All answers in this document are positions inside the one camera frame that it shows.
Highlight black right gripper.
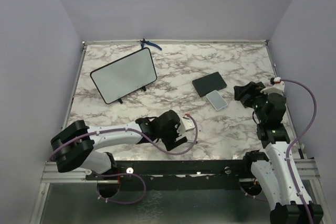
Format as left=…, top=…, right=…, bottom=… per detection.
left=235, top=81, right=277, bottom=122

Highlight black rectangular eraser block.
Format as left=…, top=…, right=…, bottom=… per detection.
left=192, top=72, right=227, bottom=98

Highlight black framed whiteboard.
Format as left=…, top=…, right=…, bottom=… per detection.
left=90, top=48, right=157, bottom=104

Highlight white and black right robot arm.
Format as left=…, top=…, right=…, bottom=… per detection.
left=234, top=78, right=324, bottom=223

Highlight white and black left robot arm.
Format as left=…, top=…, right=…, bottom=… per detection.
left=51, top=110, right=195, bottom=179

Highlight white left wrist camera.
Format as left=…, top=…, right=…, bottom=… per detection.
left=177, top=114, right=195, bottom=134

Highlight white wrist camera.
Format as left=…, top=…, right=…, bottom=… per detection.
left=177, top=114, right=195, bottom=134
left=261, top=77, right=285, bottom=94

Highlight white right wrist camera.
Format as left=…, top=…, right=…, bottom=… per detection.
left=261, top=77, right=285, bottom=94

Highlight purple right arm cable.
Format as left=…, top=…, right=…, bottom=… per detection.
left=240, top=78, right=318, bottom=224

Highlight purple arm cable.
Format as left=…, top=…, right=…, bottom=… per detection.
left=240, top=78, right=318, bottom=224
left=51, top=115, right=198, bottom=205

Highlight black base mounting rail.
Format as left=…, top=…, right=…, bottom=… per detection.
left=86, top=150, right=271, bottom=192

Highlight blue handled pliers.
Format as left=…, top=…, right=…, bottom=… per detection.
left=140, top=38, right=162, bottom=51

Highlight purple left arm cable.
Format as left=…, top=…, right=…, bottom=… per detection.
left=51, top=115, right=198, bottom=205

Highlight aluminium frame profile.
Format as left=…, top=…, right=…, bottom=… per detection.
left=28, top=162, right=90, bottom=224

